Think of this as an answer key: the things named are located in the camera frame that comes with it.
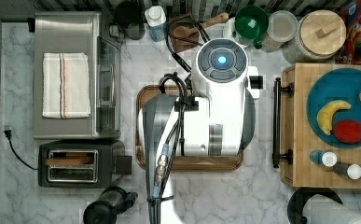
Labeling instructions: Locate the black power plug cable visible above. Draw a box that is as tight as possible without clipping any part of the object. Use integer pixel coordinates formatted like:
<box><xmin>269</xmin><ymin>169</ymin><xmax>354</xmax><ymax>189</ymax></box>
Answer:
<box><xmin>3</xmin><ymin>125</ymin><xmax>40</xmax><ymax>171</ymax></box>

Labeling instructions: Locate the wooden drawer cabinet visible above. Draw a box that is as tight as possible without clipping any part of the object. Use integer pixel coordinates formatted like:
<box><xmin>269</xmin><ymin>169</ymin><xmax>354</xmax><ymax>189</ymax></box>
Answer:
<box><xmin>275</xmin><ymin>63</ymin><xmax>361</xmax><ymax>189</ymax></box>

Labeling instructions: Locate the yellow banana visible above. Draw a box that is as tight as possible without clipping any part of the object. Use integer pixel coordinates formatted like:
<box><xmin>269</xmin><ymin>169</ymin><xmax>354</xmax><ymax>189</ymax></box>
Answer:
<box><xmin>316</xmin><ymin>100</ymin><xmax>352</xmax><ymax>135</ymax></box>

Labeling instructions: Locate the blue salt shaker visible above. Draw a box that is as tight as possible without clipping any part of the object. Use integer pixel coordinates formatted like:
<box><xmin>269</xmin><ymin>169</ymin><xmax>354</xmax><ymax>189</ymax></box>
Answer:
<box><xmin>310</xmin><ymin>149</ymin><xmax>338</xmax><ymax>167</ymax></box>

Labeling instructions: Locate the glass jar wooden lid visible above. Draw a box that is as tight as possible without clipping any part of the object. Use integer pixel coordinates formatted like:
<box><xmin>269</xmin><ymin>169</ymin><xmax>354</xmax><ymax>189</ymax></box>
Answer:
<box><xmin>282</xmin><ymin>10</ymin><xmax>346</xmax><ymax>63</ymax></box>

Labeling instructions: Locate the red apple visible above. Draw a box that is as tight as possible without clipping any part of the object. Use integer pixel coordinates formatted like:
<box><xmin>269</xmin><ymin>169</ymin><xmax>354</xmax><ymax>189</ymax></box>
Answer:
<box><xmin>333</xmin><ymin>119</ymin><xmax>361</xmax><ymax>144</ymax></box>

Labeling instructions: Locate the paper towel roll holder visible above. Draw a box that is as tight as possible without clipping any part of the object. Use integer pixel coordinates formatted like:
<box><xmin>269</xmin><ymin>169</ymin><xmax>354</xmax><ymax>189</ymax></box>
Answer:
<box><xmin>287</xmin><ymin>188</ymin><xmax>361</xmax><ymax>224</ymax></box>

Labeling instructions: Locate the dark pepper shaker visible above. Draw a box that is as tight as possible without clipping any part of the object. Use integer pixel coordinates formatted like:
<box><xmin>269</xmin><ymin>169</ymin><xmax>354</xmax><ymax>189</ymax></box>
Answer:
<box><xmin>333</xmin><ymin>162</ymin><xmax>361</xmax><ymax>180</ymax></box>

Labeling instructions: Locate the stainless toaster oven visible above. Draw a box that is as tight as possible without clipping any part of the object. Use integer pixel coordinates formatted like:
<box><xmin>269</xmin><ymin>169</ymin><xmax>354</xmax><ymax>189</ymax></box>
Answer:
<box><xmin>34</xmin><ymin>11</ymin><xmax>120</xmax><ymax>139</ymax></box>

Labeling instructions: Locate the white striped dish towel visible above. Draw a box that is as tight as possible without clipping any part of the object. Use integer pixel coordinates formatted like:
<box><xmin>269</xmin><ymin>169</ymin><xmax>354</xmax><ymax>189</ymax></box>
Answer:
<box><xmin>42</xmin><ymin>52</ymin><xmax>90</xmax><ymax>119</ymax></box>

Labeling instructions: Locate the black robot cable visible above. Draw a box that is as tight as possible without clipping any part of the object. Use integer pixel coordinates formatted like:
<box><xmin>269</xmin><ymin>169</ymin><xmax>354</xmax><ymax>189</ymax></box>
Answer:
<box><xmin>165</xmin><ymin>17</ymin><xmax>212</xmax><ymax>101</ymax></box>

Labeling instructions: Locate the white blue milk carton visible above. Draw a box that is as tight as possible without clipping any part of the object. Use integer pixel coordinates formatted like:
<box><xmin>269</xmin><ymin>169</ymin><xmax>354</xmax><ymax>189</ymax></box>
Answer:
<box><xmin>145</xmin><ymin>6</ymin><xmax>167</xmax><ymax>42</ymax></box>

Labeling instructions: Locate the black two-slot toaster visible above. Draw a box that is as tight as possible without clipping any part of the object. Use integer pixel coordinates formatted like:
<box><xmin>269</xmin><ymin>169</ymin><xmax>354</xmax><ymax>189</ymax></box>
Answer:
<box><xmin>38</xmin><ymin>139</ymin><xmax>132</xmax><ymax>189</ymax></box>

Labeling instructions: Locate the dark grey cup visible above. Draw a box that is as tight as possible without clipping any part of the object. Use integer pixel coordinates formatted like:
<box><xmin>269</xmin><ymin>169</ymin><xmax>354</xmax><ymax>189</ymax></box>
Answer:
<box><xmin>114</xmin><ymin>1</ymin><xmax>146</xmax><ymax>40</ymax></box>

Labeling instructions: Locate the wooden serving tray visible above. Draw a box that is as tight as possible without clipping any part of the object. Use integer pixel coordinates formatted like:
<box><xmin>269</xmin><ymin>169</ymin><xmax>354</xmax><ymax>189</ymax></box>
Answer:
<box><xmin>135</xmin><ymin>85</ymin><xmax>243</xmax><ymax>172</ymax></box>

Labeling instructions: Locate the clear lidded plastic container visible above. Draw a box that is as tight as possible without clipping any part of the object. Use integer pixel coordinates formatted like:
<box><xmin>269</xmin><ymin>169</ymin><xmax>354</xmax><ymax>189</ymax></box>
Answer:
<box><xmin>261</xmin><ymin>10</ymin><xmax>298</xmax><ymax>52</ymax></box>

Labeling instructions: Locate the blue plate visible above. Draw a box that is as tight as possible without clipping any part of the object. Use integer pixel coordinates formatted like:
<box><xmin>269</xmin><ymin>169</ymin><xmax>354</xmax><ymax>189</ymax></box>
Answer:
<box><xmin>306</xmin><ymin>68</ymin><xmax>361</xmax><ymax>148</ymax></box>

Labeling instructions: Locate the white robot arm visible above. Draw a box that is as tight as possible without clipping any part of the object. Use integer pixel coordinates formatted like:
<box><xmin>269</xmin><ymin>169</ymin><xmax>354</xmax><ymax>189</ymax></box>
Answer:
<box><xmin>137</xmin><ymin>38</ymin><xmax>259</xmax><ymax>224</ymax></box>

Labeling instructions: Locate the green funnel cup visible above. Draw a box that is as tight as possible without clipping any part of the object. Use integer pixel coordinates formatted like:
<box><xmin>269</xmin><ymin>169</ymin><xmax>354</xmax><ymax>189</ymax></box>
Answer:
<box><xmin>235</xmin><ymin>6</ymin><xmax>269</xmax><ymax>49</ymax></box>

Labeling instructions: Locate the froot loops cereal box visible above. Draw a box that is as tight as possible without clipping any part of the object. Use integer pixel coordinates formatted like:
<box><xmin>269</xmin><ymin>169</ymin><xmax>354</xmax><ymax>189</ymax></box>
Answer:
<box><xmin>337</xmin><ymin>0</ymin><xmax>361</xmax><ymax>64</ymax></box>

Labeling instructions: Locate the wooden spoon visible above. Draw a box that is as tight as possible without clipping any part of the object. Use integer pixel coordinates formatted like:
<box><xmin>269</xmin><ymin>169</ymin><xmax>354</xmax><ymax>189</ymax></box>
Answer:
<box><xmin>170</xmin><ymin>12</ymin><xmax>229</xmax><ymax>53</ymax></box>

